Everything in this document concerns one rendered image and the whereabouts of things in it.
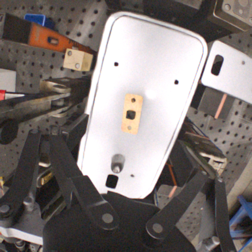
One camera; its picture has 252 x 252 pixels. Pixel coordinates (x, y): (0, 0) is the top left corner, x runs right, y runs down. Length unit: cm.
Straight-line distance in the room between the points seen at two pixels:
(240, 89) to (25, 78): 80
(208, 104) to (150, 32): 21
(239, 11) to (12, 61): 84
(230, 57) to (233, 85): 6
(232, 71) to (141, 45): 21
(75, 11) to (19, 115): 56
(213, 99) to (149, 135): 18
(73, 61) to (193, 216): 106
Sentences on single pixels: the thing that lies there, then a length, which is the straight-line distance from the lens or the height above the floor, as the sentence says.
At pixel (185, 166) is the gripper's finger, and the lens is 18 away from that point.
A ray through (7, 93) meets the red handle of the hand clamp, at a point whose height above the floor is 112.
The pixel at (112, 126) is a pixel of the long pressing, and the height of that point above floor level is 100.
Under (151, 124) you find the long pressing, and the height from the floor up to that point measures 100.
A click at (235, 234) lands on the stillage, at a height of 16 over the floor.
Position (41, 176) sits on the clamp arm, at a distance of 36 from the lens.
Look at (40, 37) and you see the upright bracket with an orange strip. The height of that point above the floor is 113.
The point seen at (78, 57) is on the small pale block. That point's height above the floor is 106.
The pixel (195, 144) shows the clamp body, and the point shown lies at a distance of 38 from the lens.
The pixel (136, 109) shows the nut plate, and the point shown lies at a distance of 31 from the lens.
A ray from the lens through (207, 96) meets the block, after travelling 38.
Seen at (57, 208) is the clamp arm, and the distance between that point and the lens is 48.
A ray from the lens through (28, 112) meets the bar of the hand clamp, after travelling 24.
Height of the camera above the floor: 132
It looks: 70 degrees down
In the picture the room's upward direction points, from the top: 169 degrees counter-clockwise
